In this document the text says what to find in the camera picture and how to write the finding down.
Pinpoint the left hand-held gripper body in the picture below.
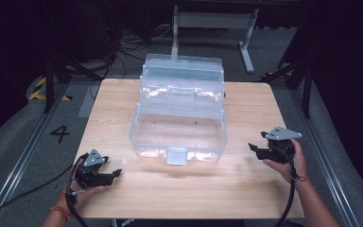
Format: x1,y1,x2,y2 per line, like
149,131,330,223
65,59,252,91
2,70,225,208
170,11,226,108
73,148,115,189

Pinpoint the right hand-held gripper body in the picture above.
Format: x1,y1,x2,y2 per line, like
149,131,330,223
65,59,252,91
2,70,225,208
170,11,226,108
256,126,303,165

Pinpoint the clear plastic storage box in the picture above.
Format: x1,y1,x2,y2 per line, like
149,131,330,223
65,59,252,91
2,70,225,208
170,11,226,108
129,53,229,166

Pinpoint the person's right hand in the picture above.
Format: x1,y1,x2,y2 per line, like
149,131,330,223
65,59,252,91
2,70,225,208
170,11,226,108
262,138,308,186

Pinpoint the person's left hand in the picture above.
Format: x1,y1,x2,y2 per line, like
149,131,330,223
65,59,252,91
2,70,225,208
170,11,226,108
56,179,107,216

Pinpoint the black tripod stand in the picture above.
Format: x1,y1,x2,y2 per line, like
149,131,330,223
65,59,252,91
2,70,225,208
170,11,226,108
260,55,314,120
42,51,104,115

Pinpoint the person's dark clothing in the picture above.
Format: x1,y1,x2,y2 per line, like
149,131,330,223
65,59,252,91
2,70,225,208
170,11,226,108
112,217,248,227

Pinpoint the yellow black floor tape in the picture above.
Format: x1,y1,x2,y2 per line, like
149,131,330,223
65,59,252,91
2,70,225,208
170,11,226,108
27,77,74,102

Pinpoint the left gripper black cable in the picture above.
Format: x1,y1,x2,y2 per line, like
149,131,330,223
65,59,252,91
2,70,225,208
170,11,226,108
64,153,91,227

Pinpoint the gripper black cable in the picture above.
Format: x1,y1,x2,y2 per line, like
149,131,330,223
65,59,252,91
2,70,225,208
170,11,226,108
64,153,91,227
273,146,306,227

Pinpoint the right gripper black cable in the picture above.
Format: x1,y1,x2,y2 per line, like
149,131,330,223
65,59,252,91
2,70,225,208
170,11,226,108
273,146,306,227

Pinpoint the metal floor rail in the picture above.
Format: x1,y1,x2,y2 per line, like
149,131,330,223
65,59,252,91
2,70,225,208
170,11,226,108
0,82,74,227
287,89,362,227

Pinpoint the orange beaded bracelet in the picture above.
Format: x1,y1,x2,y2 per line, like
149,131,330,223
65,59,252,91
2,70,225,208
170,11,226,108
50,204,72,222

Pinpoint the black floor cable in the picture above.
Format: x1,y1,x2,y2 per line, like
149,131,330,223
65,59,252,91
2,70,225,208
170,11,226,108
0,164,74,225

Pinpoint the tangle of black cables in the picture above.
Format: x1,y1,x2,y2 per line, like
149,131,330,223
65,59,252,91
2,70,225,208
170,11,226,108
102,18,179,81

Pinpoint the white metal stand frame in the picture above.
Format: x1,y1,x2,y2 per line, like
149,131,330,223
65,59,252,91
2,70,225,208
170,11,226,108
168,4,260,75

